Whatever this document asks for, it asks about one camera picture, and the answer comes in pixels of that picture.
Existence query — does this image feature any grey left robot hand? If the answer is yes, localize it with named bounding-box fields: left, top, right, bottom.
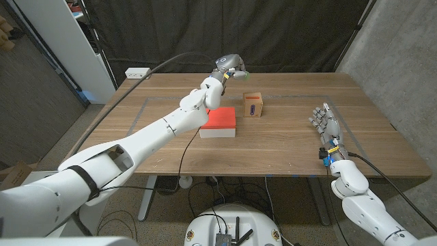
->
left=210, top=53, right=249, bottom=83

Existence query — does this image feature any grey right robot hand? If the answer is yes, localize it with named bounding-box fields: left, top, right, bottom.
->
left=308, top=102, right=350, bottom=168

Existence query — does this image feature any small wooden slot box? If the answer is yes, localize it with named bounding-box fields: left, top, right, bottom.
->
left=242, top=92, right=264, bottom=118

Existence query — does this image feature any white box with red lid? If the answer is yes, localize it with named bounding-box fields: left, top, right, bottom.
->
left=199, top=107, right=237, bottom=139

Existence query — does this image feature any small grey electronics box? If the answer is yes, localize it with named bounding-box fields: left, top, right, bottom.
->
left=214, top=232, right=233, bottom=246

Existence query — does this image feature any brown cardboard box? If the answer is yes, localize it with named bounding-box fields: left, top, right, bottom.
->
left=0, top=161, right=34, bottom=191

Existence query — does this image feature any black curtain backdrop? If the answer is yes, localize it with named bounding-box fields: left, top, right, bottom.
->
left=83, top=0, right=371, bottom=86

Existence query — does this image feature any grey table leg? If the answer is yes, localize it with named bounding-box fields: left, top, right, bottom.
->
left=307, top=176, right=331, bottom=227

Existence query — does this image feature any white power strip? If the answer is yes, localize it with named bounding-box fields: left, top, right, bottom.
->
left=124, top=67, right=152, bottom=80

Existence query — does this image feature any black backdrop stand pole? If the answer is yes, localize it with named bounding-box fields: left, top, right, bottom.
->
left=77, top=0, right=119, bottom=90
left=333, top=0, right=378, bottom=72

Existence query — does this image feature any white round floor disc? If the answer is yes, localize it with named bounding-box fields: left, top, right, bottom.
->
left=178, top=175, right=193, bottom=190

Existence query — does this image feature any black slanted antenna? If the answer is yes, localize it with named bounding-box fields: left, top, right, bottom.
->
left=235, top=228, right=254, bottom=246

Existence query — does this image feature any white table leg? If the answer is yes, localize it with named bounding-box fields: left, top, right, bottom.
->
left=137, top=175, right=158, bottom=222

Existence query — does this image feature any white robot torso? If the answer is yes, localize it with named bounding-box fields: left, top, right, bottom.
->
left=184, top=204, right=283, bottom=246

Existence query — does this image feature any white cabinet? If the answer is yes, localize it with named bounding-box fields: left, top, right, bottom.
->
left=13, top=0, right=117, bottom=105

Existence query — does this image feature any tan wooden object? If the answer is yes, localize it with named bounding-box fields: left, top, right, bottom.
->
left=0, top=15, right=16, bottom=52

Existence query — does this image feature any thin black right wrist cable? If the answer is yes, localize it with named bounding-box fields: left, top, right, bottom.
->
left=326, top=166, right=351, bottom=246

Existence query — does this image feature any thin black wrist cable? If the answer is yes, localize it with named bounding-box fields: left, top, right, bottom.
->
left=97, top=126, right=203, bottom=193
left=326, top=166, right=351, bottom=246

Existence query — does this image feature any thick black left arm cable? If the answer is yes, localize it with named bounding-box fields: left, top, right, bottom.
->
left=70, top=51, right=218, bottom=158

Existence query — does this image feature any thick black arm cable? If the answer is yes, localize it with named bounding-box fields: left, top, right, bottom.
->
left=70, top=51, right=218, bottom=158
left=347, top=152, right=437, bottom=232

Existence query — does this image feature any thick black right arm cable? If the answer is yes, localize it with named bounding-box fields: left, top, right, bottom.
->
left=347, top=152, right=437, bottom=232

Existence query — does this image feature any thin black left wrist cable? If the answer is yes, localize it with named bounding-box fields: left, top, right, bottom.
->
left=97, top=126, right=203, bottom=193

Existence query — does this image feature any black floor cable tangle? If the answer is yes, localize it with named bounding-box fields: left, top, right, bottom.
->
left=187, top=176, right=274, bottom=223

